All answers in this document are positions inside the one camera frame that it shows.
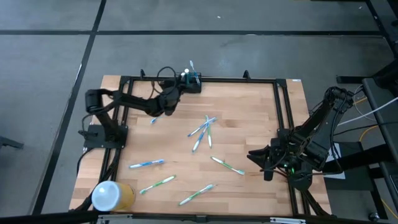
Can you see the black neighbouring table frame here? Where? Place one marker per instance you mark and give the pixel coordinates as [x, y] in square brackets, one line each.
[377, 118]

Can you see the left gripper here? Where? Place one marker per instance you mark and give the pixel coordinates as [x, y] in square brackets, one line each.
[172, 93]

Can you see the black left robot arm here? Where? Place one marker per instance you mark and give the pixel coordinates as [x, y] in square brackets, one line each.
[133, 104]

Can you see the black caster wheel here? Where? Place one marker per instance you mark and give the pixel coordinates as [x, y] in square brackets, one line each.
[374, 217]

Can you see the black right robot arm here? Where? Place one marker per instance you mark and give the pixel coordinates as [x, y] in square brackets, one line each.
[323, 124]

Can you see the green and white toothbrush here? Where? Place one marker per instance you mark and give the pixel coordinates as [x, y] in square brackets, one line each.
[157, 184]
[192, 196]
[209, 138]
[227, 165]

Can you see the black furniture foot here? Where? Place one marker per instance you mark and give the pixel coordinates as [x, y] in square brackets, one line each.
[11, 143]

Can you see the yellow cup with white lid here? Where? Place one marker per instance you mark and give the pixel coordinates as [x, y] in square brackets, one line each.
[112, 196]

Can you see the white paper label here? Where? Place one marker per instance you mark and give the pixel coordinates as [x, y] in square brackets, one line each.
[337, 155]

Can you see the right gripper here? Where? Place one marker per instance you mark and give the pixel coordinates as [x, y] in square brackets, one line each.
[281, 152]

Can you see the black gantry beam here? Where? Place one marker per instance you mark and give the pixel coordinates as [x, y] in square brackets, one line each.
[46, 217]

